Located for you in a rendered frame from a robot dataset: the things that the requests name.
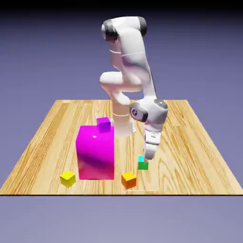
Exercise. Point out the small purple cube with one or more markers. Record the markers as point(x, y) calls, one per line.
point(103, 124)

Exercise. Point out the small orange cube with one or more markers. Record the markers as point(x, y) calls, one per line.
point(129, 180)

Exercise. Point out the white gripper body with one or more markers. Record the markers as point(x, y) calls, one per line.
point(150, 150)

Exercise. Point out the small yellow cube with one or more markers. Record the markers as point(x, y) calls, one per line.
point(67, 178)

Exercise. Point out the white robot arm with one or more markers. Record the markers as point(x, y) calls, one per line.
point(131, 62)

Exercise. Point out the small green cube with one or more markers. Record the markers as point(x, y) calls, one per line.
point(143, 165)

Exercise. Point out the large magenta box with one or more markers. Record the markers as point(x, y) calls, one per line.
point(95, 153)

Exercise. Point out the small cyan cube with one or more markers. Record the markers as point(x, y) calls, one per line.
point(141, 158)

